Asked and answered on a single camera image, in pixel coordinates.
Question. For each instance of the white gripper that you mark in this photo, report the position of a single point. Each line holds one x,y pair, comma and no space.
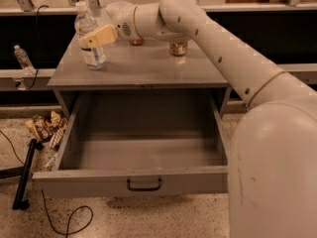
123,23

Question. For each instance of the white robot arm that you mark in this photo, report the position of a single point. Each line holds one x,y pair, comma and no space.
272,164

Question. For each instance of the small clear bottle on ledge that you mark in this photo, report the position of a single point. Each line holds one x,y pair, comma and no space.
24,60

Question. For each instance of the grey open top drawer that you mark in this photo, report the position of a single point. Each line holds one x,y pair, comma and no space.
143,135

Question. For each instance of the crushed clear bottle on floor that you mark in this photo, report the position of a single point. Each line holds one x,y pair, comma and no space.
50,163

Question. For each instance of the red soda can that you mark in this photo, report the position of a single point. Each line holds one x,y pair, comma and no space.
137,42

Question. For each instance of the grey metal cabinet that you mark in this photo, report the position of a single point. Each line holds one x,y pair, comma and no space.
147,66

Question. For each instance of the gold brown soda can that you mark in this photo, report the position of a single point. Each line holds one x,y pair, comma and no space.
178,49

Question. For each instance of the brown snack bag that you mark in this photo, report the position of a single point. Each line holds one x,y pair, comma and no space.
48,129

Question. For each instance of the black metal stand leg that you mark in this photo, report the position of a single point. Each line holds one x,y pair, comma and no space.
23,173

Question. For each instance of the black drawer handle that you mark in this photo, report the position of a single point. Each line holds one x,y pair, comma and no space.
143,186

